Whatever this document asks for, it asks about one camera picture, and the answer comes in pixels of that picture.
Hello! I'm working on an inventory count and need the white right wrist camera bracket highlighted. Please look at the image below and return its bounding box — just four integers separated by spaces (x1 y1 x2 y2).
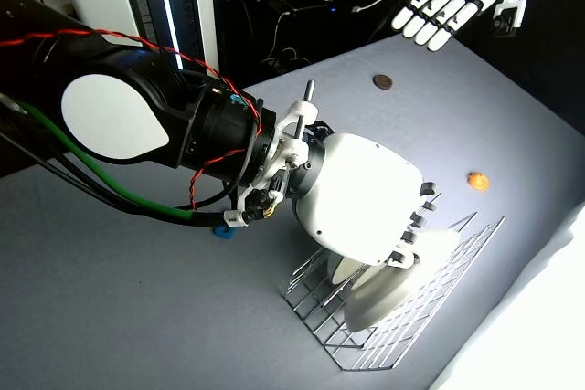
223 80 333 229

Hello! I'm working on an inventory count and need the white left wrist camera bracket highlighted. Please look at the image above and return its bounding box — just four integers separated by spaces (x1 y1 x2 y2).
492 0 527 39

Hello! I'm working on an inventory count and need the silver wire rack shelf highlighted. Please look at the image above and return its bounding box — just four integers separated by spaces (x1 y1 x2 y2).
279 193 507 372

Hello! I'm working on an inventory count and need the red and black twisted wire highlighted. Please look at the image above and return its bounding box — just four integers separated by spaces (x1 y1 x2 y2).
0 28 264 213

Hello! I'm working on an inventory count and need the green cable on right arm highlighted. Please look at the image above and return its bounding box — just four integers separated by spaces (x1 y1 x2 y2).
16 101 197 222

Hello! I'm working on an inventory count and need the black device with blue light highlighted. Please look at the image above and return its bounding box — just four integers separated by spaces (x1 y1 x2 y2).
281 0 339 16

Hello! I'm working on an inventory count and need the white cable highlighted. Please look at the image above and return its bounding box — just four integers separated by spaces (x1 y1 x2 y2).
351 0 395 15

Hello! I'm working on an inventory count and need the blue block with two holes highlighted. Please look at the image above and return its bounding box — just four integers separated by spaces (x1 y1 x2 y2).
212 224 238 242

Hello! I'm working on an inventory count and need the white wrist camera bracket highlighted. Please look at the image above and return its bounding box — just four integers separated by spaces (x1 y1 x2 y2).
492 0 527 39
223 80 333 229

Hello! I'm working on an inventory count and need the orange swirl cookie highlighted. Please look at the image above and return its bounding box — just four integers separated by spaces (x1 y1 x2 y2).
466 171 492 193

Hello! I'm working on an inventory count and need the white plate with dotted marks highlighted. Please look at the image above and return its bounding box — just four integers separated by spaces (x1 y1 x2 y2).
343 228 463 332

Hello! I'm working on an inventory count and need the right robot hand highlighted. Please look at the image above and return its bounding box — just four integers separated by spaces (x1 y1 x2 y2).
292 132 440 270

